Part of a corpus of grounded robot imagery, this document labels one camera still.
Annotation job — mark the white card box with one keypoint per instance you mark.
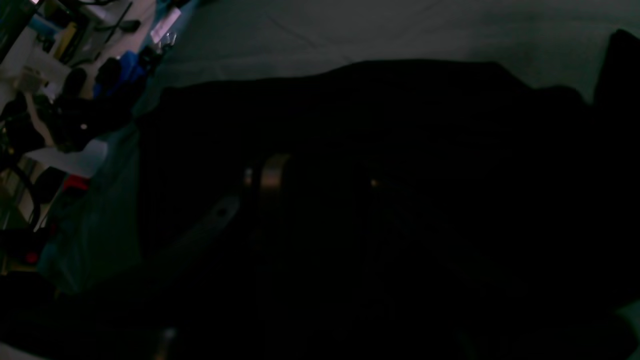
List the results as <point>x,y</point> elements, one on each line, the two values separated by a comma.
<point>163,26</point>

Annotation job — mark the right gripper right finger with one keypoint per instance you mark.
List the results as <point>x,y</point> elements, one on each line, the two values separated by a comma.
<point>428,293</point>

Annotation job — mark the blue block with knob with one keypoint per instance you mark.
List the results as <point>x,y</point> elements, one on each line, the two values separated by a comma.
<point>122,78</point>

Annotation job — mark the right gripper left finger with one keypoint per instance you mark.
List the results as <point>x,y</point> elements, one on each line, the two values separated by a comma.
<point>205,295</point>

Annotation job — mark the black t-shirt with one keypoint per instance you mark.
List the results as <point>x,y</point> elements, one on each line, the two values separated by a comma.
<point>384,210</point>

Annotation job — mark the red cube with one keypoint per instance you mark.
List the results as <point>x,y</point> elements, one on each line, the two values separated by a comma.
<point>75,186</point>

